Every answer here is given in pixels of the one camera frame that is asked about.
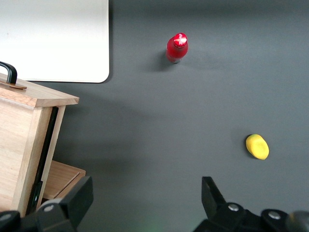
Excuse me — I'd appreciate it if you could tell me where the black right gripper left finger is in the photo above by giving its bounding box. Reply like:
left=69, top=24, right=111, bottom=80
left=36, top=175, right=94, bottom=232

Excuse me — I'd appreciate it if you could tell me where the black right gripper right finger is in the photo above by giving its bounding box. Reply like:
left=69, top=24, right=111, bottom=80
left=193, top=176, right=247, bottom=232

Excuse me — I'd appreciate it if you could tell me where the light wooden drawer box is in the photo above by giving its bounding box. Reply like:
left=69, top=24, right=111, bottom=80
left=0, top=72, right=80, bottom=218

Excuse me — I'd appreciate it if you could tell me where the wooden drawer front with groove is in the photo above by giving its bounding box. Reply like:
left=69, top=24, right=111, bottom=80
left=42, top=160, right=86, bottom=201

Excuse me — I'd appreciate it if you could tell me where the yellow lemon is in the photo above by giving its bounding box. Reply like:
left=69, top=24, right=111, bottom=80
left=245, top=133, right=270, bottom=160

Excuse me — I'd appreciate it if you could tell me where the red bottle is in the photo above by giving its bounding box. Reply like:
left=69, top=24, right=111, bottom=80
left=165, top=32, right=190, bottom=64

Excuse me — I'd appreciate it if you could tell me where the white rounded tray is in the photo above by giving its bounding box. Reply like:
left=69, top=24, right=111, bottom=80
left=0, top=0, right=111, bottom=84

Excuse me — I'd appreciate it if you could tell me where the thick black drawer handle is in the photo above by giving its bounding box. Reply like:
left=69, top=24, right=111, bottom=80
left=0, top=61, right=18, bottom=85

